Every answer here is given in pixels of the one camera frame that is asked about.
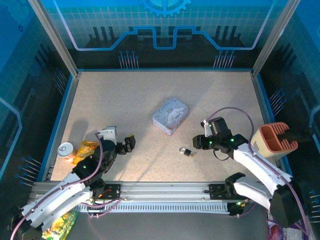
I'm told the small black padlock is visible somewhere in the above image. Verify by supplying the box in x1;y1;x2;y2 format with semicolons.
178;146;192;157

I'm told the blue cartoon tin box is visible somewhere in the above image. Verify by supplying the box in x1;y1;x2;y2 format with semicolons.
151;96;190;136

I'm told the small drink can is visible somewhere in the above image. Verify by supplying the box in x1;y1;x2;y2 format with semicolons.
57;141;78;163

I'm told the orange beige utensil holder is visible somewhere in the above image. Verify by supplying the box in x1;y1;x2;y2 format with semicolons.
250;121;300;162

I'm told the grey metal shelf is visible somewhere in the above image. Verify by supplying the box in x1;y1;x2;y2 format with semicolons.
14;194;316;240

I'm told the green yellow snack bag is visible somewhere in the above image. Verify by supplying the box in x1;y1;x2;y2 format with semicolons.
41;211;78;240

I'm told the purple snack bag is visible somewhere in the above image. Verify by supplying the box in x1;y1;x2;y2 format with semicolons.
266;211;311;240

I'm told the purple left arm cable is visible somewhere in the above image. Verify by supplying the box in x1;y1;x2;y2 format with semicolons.
9;132;105;240

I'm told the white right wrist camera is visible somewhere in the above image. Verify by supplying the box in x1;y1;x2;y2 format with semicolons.
199;119;213;138

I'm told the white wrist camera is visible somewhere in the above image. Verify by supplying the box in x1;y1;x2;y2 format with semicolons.
98;126;118;141
199;119;213;138

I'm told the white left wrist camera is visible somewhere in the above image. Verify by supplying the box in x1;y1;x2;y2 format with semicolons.
98;126;118;141

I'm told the thin black cable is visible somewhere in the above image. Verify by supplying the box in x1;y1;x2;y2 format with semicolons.
212;148;235;162

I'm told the aluminium side rail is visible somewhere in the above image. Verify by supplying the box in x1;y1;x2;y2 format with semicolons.
250;71;288;182
41;71;82;182

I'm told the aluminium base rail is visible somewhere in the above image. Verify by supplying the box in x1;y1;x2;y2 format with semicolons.
29;180;305;201

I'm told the slotted grey cable duct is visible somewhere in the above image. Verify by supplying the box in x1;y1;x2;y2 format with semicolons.
79;201;231;215

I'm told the black handle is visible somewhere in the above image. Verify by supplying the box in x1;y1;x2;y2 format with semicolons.
278;126;315;148

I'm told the aluminium frame post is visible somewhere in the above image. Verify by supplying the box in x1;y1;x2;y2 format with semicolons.
27;0;81;77
251;0;302;77

